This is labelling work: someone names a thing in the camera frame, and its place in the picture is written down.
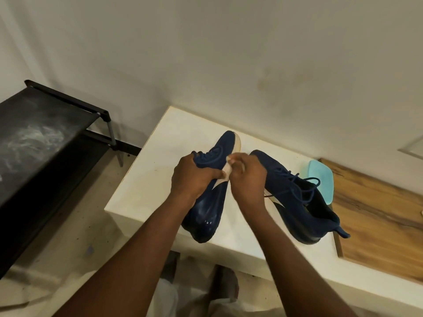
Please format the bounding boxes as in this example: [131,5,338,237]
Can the person's left hand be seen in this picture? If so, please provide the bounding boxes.
[170,153,228,206]

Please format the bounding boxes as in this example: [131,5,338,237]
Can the person's right hand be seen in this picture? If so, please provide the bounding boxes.
[228,152,268,212]

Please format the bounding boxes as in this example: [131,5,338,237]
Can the beige cleaning cloth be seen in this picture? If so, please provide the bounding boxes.
[222,156,236,181]

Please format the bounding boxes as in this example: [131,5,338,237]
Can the black shoe rack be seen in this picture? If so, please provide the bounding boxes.
[0,79,143,278]

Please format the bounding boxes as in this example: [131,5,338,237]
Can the person's left forearm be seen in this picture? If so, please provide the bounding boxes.
[52,193,196,317]

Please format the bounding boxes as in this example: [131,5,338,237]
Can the person's right forearm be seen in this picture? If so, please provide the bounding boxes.
[237,206,359,317]

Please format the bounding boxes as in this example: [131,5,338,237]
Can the person's left foot grey sock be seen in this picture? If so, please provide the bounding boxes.
[160,251,181,283]

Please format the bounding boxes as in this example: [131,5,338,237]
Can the person's foot grey sock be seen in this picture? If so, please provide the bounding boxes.
[211,264,240,301]
[160,251,181,283]

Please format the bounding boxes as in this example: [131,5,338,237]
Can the person's right foot grey sock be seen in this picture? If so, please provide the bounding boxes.
[211,264,240,301]

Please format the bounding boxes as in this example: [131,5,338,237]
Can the light blue plastic container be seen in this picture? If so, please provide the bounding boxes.
[304,159,334,206]

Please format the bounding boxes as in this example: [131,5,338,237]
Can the white shorts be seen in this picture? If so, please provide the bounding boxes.
[145,280,285,317]

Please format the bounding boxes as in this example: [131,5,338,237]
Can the brown wooden board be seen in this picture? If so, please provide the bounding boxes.
[319,157,423,286]

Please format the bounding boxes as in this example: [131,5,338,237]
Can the white wall switch plate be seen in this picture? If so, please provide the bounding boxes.
[397,136,423,161]

